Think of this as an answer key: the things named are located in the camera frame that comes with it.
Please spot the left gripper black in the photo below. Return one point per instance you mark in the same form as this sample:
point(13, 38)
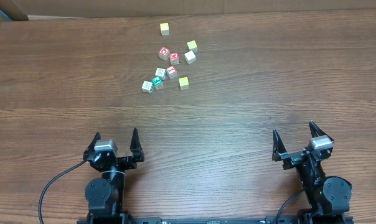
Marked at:
point(118, 159)

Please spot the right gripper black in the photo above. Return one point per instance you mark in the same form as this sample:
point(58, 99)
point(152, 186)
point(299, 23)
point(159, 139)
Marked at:
point(299, 154)

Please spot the white block green side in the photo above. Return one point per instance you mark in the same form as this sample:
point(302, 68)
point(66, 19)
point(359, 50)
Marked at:
point(147, 87)

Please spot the green letter block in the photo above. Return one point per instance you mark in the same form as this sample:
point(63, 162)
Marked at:
point(157, 82)

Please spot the yellow block letter B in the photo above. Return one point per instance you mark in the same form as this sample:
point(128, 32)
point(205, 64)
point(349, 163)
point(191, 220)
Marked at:
point(184, 83)

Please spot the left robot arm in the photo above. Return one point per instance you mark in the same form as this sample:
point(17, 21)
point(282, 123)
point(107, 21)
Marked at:
point(105, 194)

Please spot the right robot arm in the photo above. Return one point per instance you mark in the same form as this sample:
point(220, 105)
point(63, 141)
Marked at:
point(328, 196)

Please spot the white block with blue side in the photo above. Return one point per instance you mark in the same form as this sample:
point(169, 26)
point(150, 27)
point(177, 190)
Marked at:
point(161, 73)

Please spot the red block letter I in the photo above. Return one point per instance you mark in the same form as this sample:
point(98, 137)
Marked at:
point(171, 72)

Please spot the red block with circle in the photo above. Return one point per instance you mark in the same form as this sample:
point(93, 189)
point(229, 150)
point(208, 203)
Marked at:
point(164, 53)

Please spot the red block letter M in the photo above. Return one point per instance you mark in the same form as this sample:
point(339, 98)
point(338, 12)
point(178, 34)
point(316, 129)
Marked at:
point(174, 58)

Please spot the white block right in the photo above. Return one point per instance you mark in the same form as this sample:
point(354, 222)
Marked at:
point(190, 57)

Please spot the yellow block upper right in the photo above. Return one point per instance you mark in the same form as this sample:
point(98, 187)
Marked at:
point(192, 46)

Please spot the yellow block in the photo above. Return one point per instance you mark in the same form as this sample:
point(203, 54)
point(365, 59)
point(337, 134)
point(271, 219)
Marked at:
point(164, 28)
point(192, 46)

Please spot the yellow block far top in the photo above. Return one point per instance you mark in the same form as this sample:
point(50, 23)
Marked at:
point(164, 28)

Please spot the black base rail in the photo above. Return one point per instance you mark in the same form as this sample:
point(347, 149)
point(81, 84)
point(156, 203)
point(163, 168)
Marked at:
point(266, 220)

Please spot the cardboard back wall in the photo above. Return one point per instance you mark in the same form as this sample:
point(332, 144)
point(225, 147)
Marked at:
point(21, 9)

